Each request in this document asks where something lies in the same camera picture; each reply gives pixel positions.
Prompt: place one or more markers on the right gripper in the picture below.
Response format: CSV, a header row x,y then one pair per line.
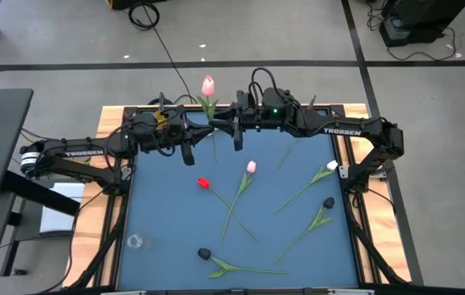
x,y
252,116

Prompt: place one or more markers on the blue table mat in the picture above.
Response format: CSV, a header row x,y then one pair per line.
x,y
174,213

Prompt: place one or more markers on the yellow glass vase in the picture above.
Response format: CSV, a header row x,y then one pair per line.
x,y
160,119

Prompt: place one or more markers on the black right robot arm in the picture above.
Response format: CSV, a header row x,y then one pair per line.
x,y
343,131

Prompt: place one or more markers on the silver metal bracket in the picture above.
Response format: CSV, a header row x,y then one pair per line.
x,y
343,171
126,174

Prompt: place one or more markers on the black artificial tulip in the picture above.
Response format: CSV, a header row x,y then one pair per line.
x,y
329,202
204,253

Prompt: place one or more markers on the black table frame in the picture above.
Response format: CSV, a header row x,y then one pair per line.
x,y
337,110

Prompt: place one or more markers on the red artificial tulip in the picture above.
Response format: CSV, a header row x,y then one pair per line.
x,y
203,182

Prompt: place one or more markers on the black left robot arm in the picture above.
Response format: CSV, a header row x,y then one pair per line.
x,y
81,152

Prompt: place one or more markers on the clear glass vase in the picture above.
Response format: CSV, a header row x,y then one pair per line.
x,y
134,241

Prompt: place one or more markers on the pink artificial tulip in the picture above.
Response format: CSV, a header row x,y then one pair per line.
x,y
208,86
251,167

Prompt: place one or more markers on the black floor equipment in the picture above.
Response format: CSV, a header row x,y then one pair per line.
x,y
416,20

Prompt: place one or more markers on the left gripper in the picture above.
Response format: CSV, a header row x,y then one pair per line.
x,y
146,133

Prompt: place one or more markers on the white box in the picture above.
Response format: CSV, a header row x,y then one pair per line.
x,y
62,209

